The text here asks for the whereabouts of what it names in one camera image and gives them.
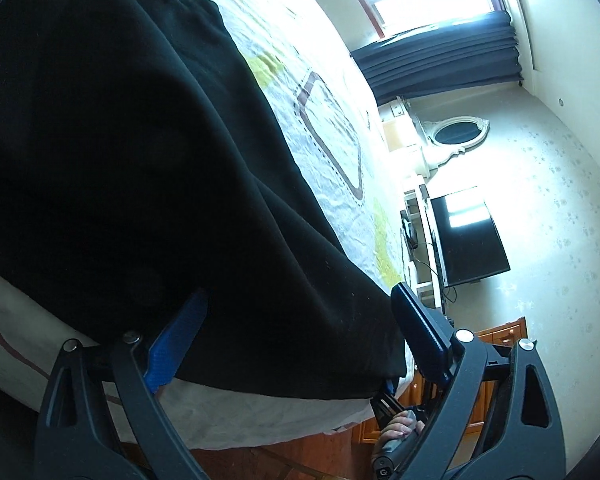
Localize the oval mirror white frame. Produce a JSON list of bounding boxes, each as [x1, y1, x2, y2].
[[412, 115, 491, 176]]

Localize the black pants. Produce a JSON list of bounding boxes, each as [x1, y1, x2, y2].
[[0, 0, 408, 403]]

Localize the black device with cable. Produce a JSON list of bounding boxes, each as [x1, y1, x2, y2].
[[400, 210, 420, 252]]

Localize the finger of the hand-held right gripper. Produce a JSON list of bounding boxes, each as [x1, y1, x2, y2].
[[372, 379, 406, 421]]

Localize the white dressing table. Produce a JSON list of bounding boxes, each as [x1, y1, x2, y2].
[[380, 97, 431, 181]]

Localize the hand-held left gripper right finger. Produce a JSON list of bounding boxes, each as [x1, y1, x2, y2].
[[391, 282, 566, 480]]

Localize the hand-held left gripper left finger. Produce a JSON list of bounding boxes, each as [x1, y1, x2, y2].
[[34, 289, 210, 480]]

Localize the dark blue curtain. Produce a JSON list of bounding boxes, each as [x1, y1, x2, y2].
[[352, 10, 525, 103]]

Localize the person's right hand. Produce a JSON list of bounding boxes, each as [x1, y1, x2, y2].
[[380, 410, 421, 443]]

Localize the black television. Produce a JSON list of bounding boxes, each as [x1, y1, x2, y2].
[[429, 186, 512, 288]]

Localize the white television stand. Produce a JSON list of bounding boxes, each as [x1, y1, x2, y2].
[[400, 180, 448, 311]]

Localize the wooden cabinet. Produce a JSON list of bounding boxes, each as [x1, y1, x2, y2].
[[350, 316, 528, 446]]

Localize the bed with printed sheet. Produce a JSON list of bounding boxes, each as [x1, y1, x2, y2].
[[0, 0, 416, 453]]

